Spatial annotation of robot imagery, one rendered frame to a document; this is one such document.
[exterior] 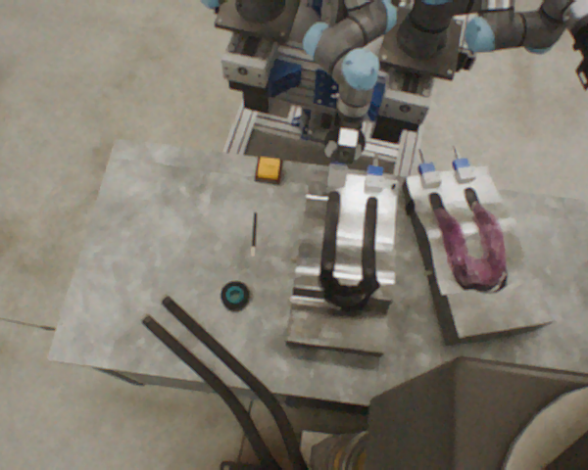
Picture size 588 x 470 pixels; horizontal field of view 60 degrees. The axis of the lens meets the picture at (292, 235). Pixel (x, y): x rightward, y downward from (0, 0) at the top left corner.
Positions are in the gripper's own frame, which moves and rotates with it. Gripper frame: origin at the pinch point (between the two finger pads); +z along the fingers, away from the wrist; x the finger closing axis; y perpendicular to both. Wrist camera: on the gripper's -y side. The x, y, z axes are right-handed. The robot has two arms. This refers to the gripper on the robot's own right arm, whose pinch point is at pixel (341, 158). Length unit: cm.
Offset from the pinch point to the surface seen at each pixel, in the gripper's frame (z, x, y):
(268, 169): 17.2, 20.8, 2.9
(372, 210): 12.8, -11.3, -8.0
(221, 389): 13, 22, -63
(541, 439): -100, -2, -72
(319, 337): 15.0, -0.6, -46.0
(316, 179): 12.0, 6.0, -1.2
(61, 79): 101, 144, 86
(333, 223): 13.1, -0.6, -13.8
